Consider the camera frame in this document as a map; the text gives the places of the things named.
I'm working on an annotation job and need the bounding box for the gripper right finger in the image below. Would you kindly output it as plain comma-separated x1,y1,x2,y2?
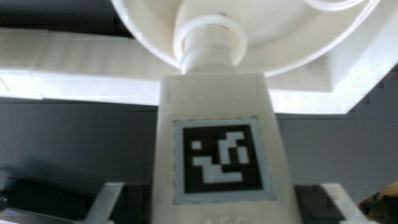
322,183,379,224

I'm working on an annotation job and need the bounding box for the white L-shaped obstacle frame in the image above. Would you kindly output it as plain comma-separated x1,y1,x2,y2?
0,0,398,114

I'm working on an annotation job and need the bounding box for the white stool leg with tag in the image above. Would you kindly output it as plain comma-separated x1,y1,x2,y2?
152,25,303,224

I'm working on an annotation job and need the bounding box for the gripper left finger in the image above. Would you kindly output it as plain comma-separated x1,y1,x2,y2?
82,182,125,224

